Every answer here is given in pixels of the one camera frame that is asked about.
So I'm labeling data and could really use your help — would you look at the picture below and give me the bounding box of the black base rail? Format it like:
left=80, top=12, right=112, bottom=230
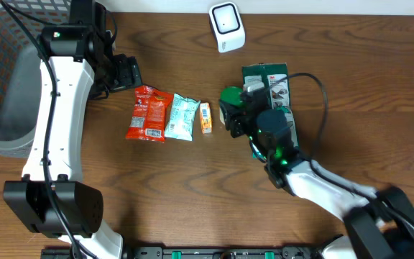
left=41, top=244, right=323, bottom=259

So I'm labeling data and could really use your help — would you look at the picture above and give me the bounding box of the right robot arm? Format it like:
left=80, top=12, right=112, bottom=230
left=219, top=101, right=414, bottom=258

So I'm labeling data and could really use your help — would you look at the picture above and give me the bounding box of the orange tissue pack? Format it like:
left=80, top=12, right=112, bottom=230
left=200, top=102, right=213, bottom=134

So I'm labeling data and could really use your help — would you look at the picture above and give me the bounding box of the green lidded jar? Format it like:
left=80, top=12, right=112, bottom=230
left=218, top=86, right=244, bottom=124

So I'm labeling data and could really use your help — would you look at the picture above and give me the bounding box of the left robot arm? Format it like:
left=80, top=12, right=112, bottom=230
left=3, top=24, right=139, bottom=258

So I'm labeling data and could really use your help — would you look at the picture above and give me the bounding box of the mint green snack bag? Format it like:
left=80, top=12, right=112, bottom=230
left=165, top=94, right=201, bottom=141

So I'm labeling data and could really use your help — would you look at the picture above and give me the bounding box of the grey plastic basket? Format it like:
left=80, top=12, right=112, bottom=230
left=0, top=1, right=70, bottom=158

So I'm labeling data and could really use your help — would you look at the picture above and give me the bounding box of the white barcode scanner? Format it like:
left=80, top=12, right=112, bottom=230
left=208, top=1, right=246, bottom=53

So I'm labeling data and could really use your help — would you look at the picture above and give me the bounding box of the red snack bag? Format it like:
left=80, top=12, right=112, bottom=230
left=126, top=86, right=173, bottom=142

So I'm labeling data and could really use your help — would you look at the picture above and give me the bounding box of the green white glove pack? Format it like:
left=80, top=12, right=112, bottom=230
left=241, top=63, right=299, bottom=162

